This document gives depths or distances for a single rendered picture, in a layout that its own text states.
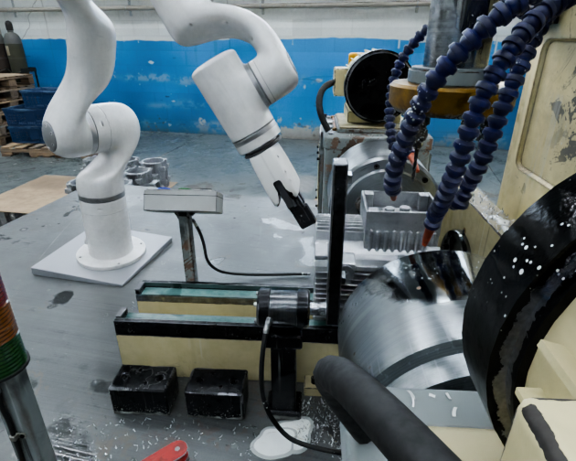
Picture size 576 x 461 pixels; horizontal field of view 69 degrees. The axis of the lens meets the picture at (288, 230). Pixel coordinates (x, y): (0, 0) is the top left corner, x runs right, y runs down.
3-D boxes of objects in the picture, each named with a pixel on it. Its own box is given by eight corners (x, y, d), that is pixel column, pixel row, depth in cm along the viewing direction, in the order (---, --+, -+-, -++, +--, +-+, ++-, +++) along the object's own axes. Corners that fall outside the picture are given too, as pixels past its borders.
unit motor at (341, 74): (385, 175, 151) (398, 47, 133) (402, 209, 121) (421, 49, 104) (314, 173, 153) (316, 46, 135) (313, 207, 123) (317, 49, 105)
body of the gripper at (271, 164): (245, 144, 80) (275, 193, 84) (236, 158, 71) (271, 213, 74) (280, 124, 78) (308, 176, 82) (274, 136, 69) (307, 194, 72)
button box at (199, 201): (223, 214, 102) (223, 192, 102) (216, 212, 95) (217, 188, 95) (154, 212, 103) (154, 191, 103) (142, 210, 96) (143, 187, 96)
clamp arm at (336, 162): (341, 315, 67) (351, 157, 56) (342, 326, 64) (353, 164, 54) (319, 314, 67) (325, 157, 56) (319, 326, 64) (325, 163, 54)
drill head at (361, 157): (406, 209, 128) (417, 127, 118) (437, 270, 95) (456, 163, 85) (325, 208, 130) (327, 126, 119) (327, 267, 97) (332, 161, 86)
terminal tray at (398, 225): (423, 228, 78) (429, 191, 75) (437, 254, 69) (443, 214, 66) (358, 226, 79) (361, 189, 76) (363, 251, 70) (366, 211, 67)
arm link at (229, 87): (277, 112, 77) (234, 138, 78) (238, 44, 72) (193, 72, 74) (278, 118, 69) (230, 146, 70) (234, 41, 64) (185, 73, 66)
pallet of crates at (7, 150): (120, 144, 600) (110, 86, 567) (90, 158, 527) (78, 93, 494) (40, 142, 610) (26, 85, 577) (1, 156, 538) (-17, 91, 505)
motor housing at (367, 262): (410, 285, 88) (421, 201, 81) (429, 346, 71) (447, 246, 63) (314, 282, 90) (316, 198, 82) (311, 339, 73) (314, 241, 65)
